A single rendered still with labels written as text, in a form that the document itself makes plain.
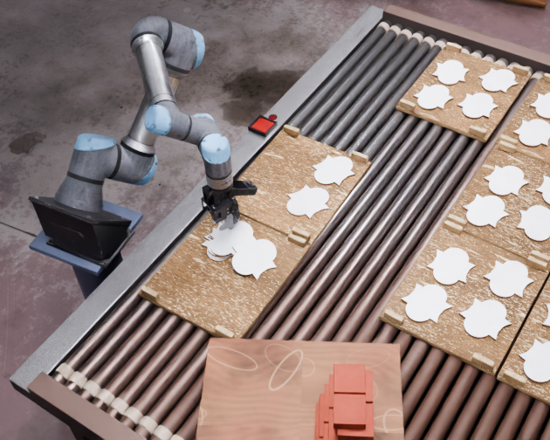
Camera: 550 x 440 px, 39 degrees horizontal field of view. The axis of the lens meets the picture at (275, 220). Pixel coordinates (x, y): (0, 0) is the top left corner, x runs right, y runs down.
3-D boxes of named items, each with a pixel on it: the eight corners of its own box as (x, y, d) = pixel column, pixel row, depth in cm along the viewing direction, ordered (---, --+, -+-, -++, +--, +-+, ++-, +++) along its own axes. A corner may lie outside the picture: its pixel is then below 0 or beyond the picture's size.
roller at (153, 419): (140, 443, 205) (128, 431, 204) (453, 53, 309) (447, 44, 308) (148, 444, 201) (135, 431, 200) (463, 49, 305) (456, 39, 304)
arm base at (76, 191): (44, 196, 242) (52, 166, 241) (75, 199, 256) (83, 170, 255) (80, 211, 236) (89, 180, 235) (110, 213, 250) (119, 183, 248)
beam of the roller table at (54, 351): (14, 388, 218) (7, 378, 214) (369, 17, 329) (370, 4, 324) (35, 403, 215) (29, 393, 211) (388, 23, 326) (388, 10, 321)
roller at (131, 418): (126, 434, 207) (113, 422, 206) (442, 50, 311) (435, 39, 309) (134, 435, 203) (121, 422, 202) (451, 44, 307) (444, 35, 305)
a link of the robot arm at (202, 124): (185, 104, 215) (196, 128, 208) (218, 114, 222) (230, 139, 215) (172, 126, 219) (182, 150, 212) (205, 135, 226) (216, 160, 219)
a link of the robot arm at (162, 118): (132, -3, 229) (163, 113, 202) (164, 10, 236) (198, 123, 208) (114, 26, 236) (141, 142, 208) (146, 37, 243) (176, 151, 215)
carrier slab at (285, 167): (217, 205, 252) (217, 202, 251) (283, 131, 275) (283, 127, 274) (311, 247, 240) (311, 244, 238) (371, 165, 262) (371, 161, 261)
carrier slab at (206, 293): (138, 295, 230) (137, 292, 229) (217, 207, 252) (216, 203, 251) (236, 347, 217) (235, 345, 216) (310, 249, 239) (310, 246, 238)
